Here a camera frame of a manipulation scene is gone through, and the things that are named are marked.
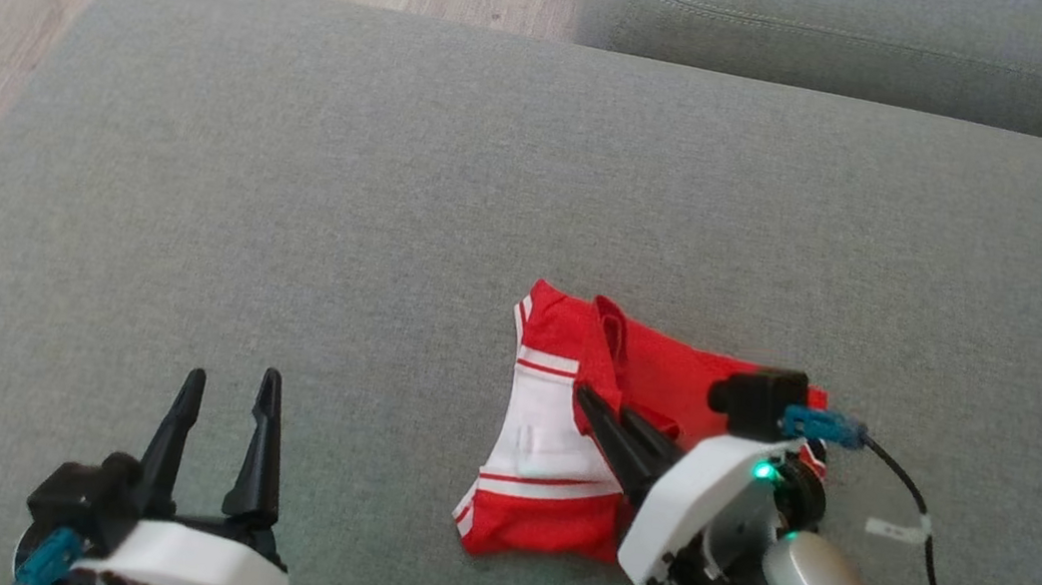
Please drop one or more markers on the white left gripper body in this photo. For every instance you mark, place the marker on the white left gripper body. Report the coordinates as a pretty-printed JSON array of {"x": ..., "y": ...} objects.
[{"x": 194, "y": 562}]

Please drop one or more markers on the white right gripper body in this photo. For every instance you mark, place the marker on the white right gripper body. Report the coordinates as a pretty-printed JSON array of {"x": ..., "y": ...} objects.
[{"x": 694, "y": 507}]

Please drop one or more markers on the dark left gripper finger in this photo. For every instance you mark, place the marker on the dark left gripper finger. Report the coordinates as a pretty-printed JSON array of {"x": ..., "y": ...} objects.
[
  {"x": 167, "y": 457},
  {"x": 259, "y": 470}
]

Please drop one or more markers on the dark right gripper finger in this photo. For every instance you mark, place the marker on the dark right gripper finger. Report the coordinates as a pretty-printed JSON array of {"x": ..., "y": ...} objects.
[
  {"x": 657, "y": 446},
  {"x": 616, "y": 451}
]

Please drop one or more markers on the red and white t-shirt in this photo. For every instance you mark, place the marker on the red and white t-shirt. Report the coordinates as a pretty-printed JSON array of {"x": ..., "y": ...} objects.
[{"x": 540, "y": 527}]

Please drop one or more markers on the large grey chaise cushion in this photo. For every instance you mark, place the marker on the large grey chaise cushion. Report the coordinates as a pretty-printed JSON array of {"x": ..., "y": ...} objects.
[{"x": 341, "y": 208}]

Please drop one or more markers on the grey sofa seat cushion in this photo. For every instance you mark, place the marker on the grey sofa seat cushion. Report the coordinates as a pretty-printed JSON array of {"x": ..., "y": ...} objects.
[{"x": 867, "y": 36}]

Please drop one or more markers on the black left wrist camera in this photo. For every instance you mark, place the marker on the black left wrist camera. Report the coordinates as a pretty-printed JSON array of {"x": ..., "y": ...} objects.
[{"x": 77, "y": 491}]

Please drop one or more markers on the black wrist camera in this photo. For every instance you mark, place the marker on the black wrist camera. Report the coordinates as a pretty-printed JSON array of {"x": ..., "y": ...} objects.
[
  {"x": 77, "y": 491},
  {"x": 759, "y": 399}
]

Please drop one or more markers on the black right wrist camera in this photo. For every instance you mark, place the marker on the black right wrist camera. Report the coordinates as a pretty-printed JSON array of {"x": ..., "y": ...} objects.
[{"x": 759, "y": 399}]

